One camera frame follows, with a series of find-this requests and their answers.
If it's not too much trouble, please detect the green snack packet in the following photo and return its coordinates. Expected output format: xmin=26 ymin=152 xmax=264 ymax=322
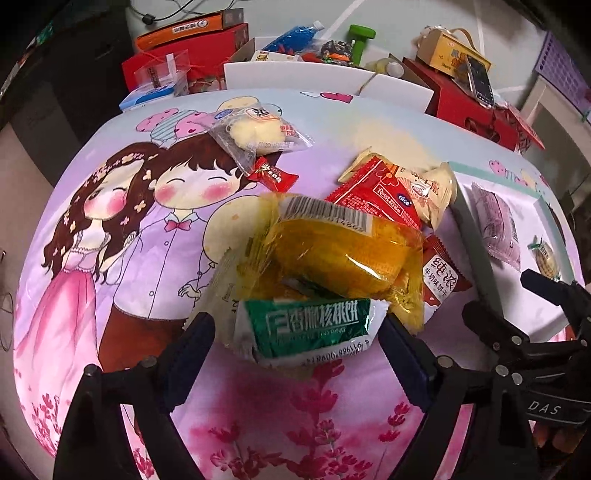
xmin=221 ymin=295 xmax=389 ymax=371

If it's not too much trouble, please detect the blue bag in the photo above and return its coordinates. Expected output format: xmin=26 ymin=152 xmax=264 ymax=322
xmin=262 ymin=20 xmax=327 ymax=55

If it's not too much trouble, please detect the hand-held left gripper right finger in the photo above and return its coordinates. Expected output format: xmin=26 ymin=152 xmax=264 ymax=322
xmin=376 ymin=315 xmax=498 ymax=480

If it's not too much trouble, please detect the large red box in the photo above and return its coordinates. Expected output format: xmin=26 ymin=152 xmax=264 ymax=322
xmin=121 ymin=23 xmax=251 ymax=92

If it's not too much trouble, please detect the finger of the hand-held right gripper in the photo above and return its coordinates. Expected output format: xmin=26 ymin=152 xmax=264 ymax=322
xmin=462 ymin=300 xmax=533 ymax=357
xmin=521 ymin=269 xmax=591 ymax=332

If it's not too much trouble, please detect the small clear cookie packet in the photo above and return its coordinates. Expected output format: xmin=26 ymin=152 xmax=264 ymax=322
xmin=527 ymin=235 xmax=563 ymax=281

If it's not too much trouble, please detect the clear round ball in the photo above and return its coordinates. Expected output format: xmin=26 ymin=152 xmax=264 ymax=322
xmin=375 ymin=58 xmax=406 ymax=78

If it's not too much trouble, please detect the flat red packet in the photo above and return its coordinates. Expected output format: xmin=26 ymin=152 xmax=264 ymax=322
xmin=495 ymin=99 xmax=546 ymax=154

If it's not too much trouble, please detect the colourful patterned packet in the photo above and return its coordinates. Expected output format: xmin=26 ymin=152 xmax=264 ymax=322
xmin=318 ymin=39 xmax=357 ymax=66

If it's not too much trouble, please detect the blue tissue box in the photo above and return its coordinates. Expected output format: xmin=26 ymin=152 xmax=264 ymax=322
xmin=119 ymin=85 xmax=188 ymax=112

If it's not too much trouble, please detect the smartphone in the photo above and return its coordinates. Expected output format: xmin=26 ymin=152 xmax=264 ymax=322
xmin=464 ymin=55 xmax=496 ymax=110

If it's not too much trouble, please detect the white shelf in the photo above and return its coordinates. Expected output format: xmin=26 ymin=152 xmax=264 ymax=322
xmin=518 ymin=83 xmax=591 ymax=149

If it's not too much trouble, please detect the yellow box with handle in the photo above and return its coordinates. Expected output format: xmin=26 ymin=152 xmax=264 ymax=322
xmin=414 ymin=27 xmax=493 ymax=75

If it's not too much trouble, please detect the orange box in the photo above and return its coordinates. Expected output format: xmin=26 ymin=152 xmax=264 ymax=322
xmin=134 ymin=8 xmax=246 ymax=51

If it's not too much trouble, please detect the green dumbbell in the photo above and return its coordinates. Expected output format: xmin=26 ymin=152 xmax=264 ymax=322
xmin=348 ymin=24 xmax=378 ymax=66

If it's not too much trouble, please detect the beige snack packet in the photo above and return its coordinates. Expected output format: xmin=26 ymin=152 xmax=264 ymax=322
xmin=397 ymin=161 xmax=459 ymax=232

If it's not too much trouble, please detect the clear white cake packet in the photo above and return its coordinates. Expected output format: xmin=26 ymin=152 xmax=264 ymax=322
xmin=207 ymin=102 xmax=315 ymax=172

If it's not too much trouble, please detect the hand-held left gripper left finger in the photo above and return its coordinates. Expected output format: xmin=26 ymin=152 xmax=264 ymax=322
xmin=55 ymin=311 xmax=218 ymax=480

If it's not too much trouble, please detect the dark cabinet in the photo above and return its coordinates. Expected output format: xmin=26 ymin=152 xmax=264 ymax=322
xmin=7 ymin=0 xmax=136 ymax=139

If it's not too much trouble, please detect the cardboard box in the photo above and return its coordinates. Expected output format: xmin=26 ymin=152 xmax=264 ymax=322
xmin=223 ymin=36 xmax=435 ymax=112

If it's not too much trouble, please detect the white yellow carton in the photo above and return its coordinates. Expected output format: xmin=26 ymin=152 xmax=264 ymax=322
xmin=249 ymin=49 xmax=297 ymax=64

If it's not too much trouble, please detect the person's right hand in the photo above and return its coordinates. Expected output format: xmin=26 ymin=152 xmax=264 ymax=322
xmin=533 ymin=418 xmax=574 ymax=448

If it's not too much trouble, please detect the white teal-edged box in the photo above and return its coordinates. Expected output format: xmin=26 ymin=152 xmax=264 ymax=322
xmin=449 ymin=161 xmax=577 ymax=343

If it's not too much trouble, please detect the red gift box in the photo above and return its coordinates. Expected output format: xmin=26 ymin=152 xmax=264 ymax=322
xmin=401 ymin=56 xmax=523 ymax=151

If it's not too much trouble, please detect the pink snack packet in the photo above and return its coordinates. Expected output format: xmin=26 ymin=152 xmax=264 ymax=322
xmin=470 ymin=182 xmax=523 ymax=271

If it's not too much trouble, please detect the brown red biscuit packet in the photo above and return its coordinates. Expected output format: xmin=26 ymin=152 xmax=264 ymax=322
xmin=421 ymin=234 xmax=472 ymax=320

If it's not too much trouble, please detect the clear plastic box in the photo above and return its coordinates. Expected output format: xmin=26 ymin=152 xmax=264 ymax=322
xmin=133 ymin=50 xmax=191 ymax=94

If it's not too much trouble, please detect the yellow cake packet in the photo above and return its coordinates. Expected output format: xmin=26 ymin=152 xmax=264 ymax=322
xmin=235 ymin=194 xmax=426 ymax=334

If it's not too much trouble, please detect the red rice cracker packet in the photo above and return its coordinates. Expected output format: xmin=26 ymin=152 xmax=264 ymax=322
xmin=324 ymin=148 xmax=426 ymax=232

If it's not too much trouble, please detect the black cable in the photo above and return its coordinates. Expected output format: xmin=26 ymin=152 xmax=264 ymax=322
xmin=128 ymin=0 xmax=190 ymax=26

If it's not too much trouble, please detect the small red candy packet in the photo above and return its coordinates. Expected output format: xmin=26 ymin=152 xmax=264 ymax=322
xmin=246 ymin=157 xmax=299 ymax=193

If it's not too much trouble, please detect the purple plastic basket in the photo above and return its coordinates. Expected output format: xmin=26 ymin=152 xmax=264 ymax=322
xmin=532 ymin=31 xmax=591 ymax=124

